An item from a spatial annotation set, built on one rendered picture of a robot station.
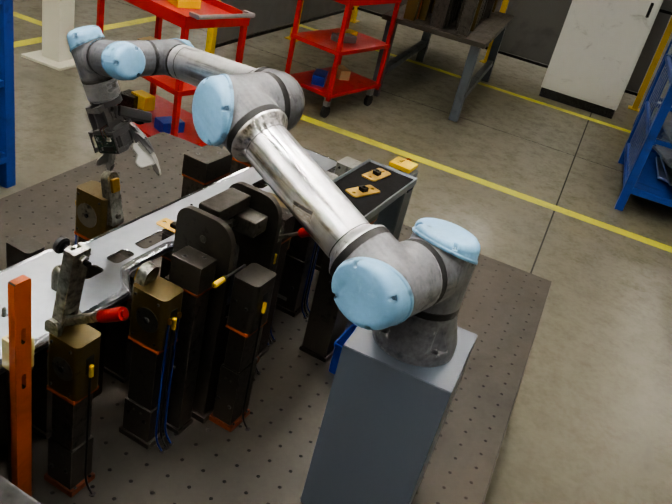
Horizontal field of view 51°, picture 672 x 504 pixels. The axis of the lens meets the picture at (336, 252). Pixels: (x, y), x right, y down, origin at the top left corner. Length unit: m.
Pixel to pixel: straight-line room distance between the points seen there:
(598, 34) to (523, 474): 5.70
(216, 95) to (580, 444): 2.27
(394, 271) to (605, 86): 6.95
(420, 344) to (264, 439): 0.52
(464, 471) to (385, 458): 0.38
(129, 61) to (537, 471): 2.07
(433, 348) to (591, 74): 6.78
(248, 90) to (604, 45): 6.77
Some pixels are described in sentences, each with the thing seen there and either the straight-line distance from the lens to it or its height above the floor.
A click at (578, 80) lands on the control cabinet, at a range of 7.91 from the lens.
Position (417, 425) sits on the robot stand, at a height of 1.01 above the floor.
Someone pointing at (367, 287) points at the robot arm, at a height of 1.29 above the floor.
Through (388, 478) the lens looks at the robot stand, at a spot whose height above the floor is 0.86.
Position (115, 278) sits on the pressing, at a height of 1.00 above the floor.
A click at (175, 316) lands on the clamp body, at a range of 1.35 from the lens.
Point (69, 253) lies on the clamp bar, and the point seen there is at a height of 1.21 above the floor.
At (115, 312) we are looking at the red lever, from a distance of 1.14.
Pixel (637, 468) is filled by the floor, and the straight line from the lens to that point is 3.13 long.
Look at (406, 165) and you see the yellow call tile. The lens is 1.85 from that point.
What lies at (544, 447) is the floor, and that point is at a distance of 2.98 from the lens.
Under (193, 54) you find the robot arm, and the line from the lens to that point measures 1.55.
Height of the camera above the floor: 1.83
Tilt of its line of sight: 29 degrees down
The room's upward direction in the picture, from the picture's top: 14 degrees clockwise
